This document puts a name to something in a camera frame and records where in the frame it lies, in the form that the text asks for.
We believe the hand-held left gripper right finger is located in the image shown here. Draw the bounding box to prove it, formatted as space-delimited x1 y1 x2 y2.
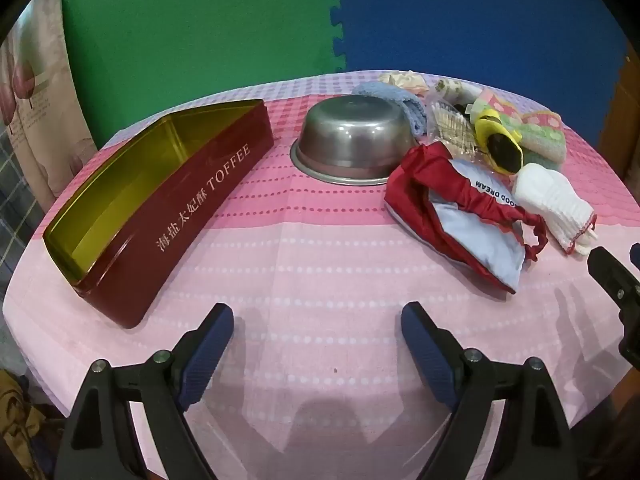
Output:
401 302 576 480

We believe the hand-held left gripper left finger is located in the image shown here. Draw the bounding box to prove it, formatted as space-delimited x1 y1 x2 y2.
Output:
54 303 235 480

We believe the white knit glove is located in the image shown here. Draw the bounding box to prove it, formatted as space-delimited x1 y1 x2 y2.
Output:
514 162 598 257

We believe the red tin box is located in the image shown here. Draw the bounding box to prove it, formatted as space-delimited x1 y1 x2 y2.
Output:
42 99 275 330

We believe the cotton swab packet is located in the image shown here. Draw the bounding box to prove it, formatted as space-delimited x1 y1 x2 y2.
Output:
425 100 488 163

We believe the cream ruffled cloth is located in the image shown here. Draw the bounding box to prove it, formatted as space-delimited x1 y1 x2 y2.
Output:
378 71 427 95

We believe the wooden furniture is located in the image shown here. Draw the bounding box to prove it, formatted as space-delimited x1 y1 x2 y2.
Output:
595 42 640 186

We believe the pink checked tablecloth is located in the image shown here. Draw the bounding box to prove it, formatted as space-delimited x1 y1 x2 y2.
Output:
2 69 640 480

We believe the green striped flowered cloth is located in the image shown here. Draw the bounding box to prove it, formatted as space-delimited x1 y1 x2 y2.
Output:
515 109 567 153

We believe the yellow and black cloth item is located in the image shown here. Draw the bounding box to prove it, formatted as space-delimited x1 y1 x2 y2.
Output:
472 112 524 176

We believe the yellow brown cloth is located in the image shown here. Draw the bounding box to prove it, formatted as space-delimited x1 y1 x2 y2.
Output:
0 370 56 480

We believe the pink green checked cloth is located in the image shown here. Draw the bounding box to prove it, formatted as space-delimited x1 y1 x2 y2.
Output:
474 89 522 126

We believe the steel bowl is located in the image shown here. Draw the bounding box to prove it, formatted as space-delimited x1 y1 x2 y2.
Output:
290 95 420 186

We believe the white rolled printed towel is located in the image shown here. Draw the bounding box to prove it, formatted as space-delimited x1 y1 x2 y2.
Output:
434 79 481 104

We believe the light blue towel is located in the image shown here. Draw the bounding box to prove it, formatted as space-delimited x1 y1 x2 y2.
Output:
352 81 428 137

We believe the blue foam mat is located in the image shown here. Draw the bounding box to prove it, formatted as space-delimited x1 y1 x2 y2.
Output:
322 0 631 106

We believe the pink flowered curtain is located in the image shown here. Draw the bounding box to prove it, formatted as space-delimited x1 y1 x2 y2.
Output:
0 0 99 211

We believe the green foam mat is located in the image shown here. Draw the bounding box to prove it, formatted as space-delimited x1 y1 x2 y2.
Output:
60 0 348 133

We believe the red and blue drawstring bag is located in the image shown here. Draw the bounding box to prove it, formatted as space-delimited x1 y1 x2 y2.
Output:
384 141 550 295

